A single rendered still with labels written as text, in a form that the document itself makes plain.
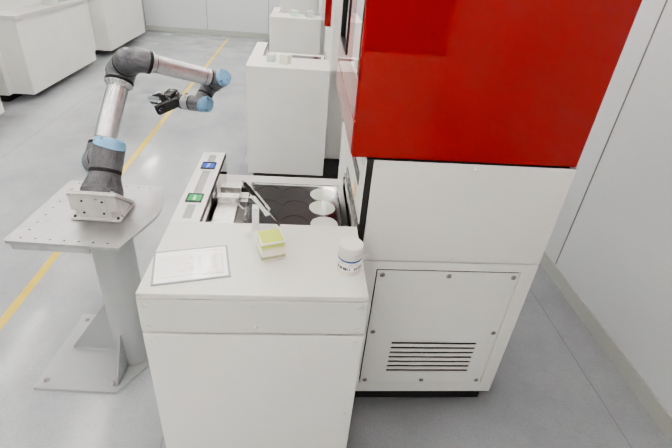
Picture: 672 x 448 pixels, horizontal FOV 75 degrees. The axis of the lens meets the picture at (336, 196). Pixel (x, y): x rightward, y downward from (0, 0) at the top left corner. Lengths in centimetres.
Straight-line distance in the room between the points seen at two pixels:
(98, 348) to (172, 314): 123
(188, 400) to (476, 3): 144
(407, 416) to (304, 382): 82
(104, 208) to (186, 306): 68
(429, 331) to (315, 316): 74
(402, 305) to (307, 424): 54
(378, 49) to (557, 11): 49
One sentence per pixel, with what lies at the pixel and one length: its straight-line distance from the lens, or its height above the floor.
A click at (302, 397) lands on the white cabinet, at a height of 53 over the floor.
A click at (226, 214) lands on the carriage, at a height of 88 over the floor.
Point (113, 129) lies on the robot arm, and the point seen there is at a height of 105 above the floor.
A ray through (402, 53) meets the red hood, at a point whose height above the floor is 155.
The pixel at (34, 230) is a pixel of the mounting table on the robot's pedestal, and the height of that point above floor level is 82.
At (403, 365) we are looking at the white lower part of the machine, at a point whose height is 25.
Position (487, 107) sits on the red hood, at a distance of 140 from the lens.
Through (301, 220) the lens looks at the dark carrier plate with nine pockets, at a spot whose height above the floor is 90.
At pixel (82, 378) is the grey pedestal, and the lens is 242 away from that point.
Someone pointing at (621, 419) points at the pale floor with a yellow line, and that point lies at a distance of 262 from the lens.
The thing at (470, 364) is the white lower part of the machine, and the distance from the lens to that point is 211.
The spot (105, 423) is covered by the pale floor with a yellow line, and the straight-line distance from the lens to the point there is 226.
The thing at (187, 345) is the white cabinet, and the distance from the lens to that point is 139.
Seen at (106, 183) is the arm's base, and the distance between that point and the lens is 183.
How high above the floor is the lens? 180
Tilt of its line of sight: 30 degrees down
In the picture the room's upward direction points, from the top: 5 degrees clockwise
